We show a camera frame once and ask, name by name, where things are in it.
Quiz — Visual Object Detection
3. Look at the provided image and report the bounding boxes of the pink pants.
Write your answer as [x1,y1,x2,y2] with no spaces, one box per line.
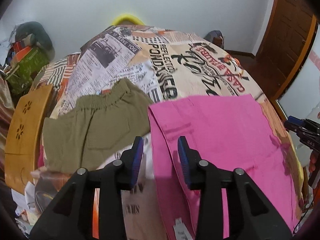
[148,95,298,239]

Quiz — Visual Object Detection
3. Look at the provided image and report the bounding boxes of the olive green shorts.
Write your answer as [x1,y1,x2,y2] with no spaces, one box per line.
[43,79,152,174]

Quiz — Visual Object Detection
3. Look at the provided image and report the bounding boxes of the brown wooden door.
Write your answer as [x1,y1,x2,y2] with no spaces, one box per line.
[257,0,316,99]

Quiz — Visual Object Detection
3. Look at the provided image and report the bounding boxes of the dark blue backpack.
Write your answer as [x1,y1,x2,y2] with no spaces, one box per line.
[204,30,225,49]

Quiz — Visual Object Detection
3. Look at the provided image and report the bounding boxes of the green patterned storage box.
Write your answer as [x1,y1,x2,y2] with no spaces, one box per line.
[5,47,49,95]

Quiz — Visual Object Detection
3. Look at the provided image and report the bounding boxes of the newspaper print bed blanket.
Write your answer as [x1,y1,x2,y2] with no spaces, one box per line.
[32,25,303,239]

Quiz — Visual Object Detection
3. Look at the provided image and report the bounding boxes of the orange box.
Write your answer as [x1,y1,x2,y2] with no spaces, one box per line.
[13,40,32,59]

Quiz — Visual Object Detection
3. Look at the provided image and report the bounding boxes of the yellow curved headboard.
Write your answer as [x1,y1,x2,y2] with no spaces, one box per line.
[111,14,144,25]

